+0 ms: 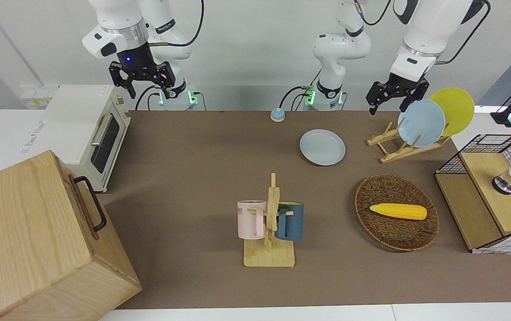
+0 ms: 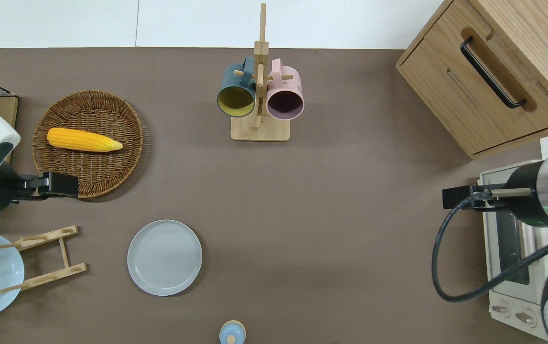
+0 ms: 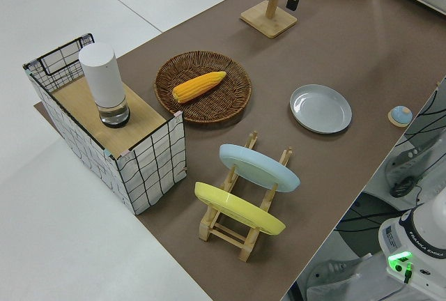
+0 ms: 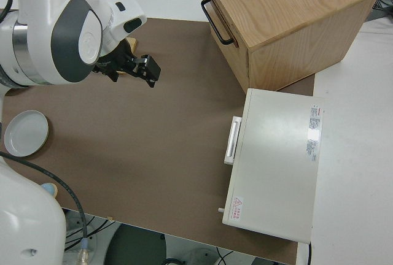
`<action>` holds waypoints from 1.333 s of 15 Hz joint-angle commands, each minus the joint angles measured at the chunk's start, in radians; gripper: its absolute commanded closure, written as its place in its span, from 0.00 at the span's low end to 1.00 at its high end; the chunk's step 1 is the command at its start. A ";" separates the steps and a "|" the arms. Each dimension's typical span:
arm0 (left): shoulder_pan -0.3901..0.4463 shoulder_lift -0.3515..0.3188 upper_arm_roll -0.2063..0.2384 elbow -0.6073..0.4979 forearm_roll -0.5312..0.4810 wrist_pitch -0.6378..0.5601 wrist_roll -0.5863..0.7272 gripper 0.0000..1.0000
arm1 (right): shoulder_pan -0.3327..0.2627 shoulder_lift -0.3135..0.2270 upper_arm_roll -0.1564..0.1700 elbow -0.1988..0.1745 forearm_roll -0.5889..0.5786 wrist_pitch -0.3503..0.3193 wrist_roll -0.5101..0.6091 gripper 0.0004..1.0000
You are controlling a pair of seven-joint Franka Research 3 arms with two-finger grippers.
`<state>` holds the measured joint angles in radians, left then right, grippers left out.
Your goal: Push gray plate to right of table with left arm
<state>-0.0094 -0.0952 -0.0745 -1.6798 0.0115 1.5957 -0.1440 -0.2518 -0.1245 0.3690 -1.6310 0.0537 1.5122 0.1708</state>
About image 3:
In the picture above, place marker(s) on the gray round plate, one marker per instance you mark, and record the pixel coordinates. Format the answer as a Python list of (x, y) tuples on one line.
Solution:
[(320, 109)]

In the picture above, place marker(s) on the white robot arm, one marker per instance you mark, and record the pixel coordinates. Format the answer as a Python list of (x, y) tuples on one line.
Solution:
[(421, 235)]

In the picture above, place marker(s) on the light blue plate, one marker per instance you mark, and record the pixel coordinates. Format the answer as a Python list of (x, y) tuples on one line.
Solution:
[(259, 167)]

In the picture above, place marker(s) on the yellow plate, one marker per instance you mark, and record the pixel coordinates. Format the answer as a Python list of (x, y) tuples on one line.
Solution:
[(237, 208)]

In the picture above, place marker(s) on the wooden mug tree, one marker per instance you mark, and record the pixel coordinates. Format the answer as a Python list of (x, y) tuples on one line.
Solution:
[(268, 20)]

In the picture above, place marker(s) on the brown table mat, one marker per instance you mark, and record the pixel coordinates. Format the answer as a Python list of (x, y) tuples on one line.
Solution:
[(313, 53)]

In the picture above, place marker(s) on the brown wicker basket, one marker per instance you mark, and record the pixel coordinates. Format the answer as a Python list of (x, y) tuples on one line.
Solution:
[(223, 106)]

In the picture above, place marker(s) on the yellow corn cob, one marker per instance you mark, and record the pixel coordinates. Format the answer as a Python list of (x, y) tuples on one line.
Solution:
[(198, 86)]

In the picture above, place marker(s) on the blue bell on wooden base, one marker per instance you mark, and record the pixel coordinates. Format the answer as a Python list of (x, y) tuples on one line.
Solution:
[(400, 115)]

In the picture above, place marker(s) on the grid-patterned box with wooden shelf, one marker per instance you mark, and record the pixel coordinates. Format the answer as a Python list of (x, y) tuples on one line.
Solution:
[(153, 172)]

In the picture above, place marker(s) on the wooden dish rack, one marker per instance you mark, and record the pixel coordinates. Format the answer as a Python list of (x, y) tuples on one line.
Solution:
[(223, 235)]

